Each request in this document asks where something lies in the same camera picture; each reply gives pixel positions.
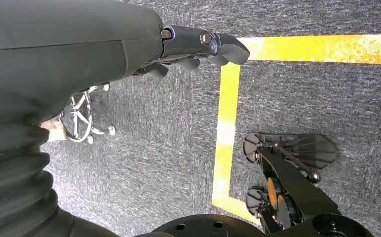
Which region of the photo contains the chrome stool base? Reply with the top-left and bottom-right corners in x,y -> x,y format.
59,83 -> 116,145

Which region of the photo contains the yellow floor tape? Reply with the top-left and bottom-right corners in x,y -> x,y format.
211,34 -> 381,237

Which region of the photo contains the black round robot plate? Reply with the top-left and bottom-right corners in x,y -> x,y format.
151,214 -> 264,237

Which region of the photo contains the black robot foot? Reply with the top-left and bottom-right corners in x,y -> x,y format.
242,132 -> 374,237

